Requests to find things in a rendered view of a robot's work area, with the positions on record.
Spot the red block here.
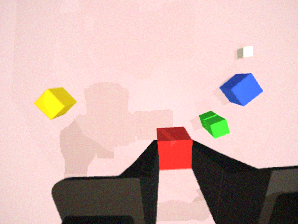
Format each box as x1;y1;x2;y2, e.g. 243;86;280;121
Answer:
156;127;193;171

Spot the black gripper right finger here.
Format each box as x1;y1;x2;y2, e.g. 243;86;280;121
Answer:
192;139;298;224

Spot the yellow cube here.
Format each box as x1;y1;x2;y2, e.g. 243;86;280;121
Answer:
34;87;77;120

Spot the green block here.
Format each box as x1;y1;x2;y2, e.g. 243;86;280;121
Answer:
205;115;230;139
199;110;217;131

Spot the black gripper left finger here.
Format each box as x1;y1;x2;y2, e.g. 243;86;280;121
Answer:
51;140;160;224

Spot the small white block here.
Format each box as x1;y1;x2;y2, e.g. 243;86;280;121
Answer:
237;46;253;59

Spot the blue block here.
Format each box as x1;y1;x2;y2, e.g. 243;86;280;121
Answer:
219;73;263;106

